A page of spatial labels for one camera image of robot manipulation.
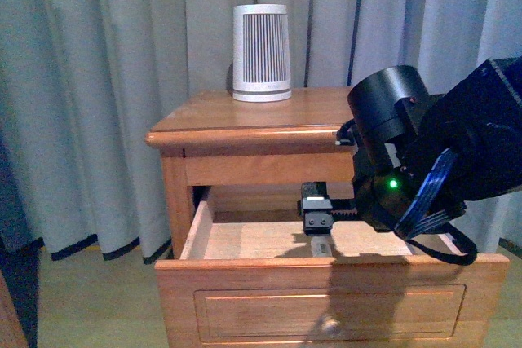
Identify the wooden nightstand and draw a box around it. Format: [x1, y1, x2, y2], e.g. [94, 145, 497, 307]
[145, 87, 353, 258]

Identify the medicine bottle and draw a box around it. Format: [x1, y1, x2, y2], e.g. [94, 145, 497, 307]
[310, 236, 334, 258]

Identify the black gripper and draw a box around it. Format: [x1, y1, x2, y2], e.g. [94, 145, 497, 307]
[299, 152, 467, 237]

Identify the wooden drawer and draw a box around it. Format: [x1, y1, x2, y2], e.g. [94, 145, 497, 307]
[155, 188, 509, 347]

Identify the white ribbed air purifier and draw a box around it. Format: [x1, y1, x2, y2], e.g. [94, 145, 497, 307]
[232, 4, 292, 103]

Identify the wooden bed frame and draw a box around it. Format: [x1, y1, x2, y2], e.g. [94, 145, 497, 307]
[0, 275, 29, 348]

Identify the black cable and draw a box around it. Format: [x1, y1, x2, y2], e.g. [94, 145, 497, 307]
[407, 221, 478, 266]

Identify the blue ribbon cable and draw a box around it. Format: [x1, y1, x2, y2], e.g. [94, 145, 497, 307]
[393, 148, 460, 241]

